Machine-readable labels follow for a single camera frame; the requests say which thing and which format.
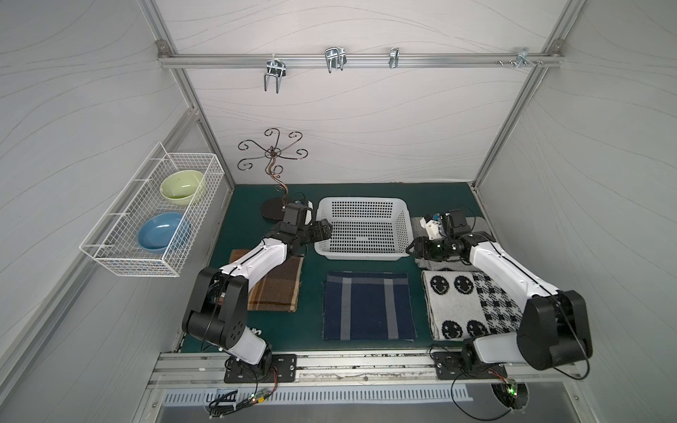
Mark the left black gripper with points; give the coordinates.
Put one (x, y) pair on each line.
(322, 230)

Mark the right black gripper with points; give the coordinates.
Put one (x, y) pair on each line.
(420, 248)

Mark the white perforated plastic basket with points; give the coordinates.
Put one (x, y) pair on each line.
(365, 228)

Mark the white black smiley scarf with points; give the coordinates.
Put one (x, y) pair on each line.
(467, 304)

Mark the navy grey plaid scarf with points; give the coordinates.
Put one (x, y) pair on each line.
(362, 305)

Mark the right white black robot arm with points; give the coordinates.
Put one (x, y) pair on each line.
(554, 330)

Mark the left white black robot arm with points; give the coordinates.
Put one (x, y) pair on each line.
(217, 310)

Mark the brown plaid scarf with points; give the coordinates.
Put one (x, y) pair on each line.
(279, 290)

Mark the bronze scroll jewelry stand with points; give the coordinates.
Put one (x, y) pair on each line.
(273, 209)

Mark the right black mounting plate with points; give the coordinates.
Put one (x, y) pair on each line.
(449, 365)

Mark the black mounting plate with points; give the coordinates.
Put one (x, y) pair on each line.
(272, 368)
(449, 365)

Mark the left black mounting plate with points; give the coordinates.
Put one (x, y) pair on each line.
(272, 368)

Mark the green ceramic bowl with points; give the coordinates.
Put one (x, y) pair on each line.
(183, 187)

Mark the blue ceramic bowl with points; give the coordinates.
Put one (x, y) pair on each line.
(166, 230)

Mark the double prong metal hook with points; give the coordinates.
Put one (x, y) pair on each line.
(276, 70)

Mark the looped metal hook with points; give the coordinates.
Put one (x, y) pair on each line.
(335, 58)

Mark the round black floor port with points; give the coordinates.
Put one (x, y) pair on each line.
(514, 396)

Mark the small flat metal hook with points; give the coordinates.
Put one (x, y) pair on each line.
(394, 56)

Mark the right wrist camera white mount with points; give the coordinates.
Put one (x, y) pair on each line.
(432, 224)

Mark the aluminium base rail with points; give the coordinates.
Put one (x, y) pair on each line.
(314, 368)

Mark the white wire wall basket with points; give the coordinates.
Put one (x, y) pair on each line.
(112, 243)

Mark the white slotted cable duct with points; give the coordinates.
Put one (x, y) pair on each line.
(327, 395)

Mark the aluminium top rail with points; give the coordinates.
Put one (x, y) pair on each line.
(354, 61)

